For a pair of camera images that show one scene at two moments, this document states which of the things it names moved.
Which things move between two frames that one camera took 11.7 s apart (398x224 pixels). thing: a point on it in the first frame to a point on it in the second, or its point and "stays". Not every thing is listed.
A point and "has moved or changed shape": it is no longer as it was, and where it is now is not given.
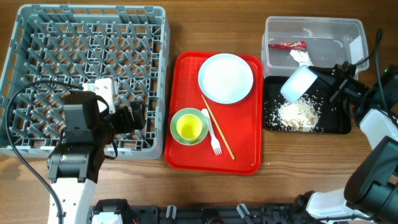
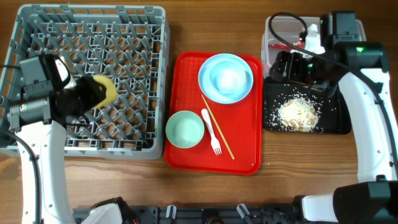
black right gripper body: [349, 87] to [305, 70]
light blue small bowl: [297, 80] to [225, 78]
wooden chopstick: [217, 126] stays
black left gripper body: [120, 121] to [84, 97]
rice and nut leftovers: [301, 115] stays
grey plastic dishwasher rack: [79, 43] stays
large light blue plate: [226, 78] stays
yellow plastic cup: [189, 127] has moved or changed shape
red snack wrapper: [297, 45] stays
